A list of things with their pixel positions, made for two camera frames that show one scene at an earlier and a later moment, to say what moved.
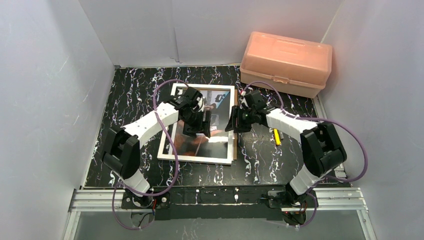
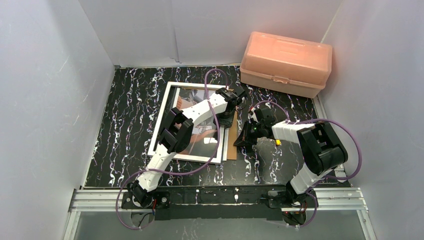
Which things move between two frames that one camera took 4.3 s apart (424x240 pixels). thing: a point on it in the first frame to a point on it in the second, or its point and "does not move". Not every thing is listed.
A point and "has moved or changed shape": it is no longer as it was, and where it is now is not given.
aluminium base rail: x=341 y=199 does not move
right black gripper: x=237 y=118 to x=249 y=133
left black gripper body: x=197 y=122 to x=227 y=118
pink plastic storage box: x=293 y=65 does not move
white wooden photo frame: x=218 y=149 has moved or changed shape
